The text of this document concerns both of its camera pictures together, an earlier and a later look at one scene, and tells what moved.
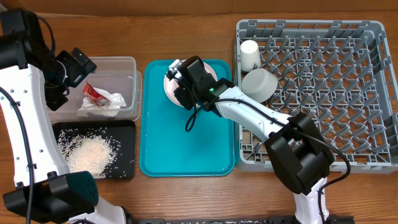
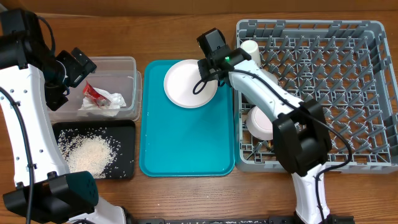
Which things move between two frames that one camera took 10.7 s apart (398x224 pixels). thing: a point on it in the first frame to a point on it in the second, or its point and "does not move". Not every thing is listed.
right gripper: [182, 93] to [208, 74]
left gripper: [80, 70] does not move
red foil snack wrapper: [92, 94] does not move
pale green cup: [250, 55] does not move
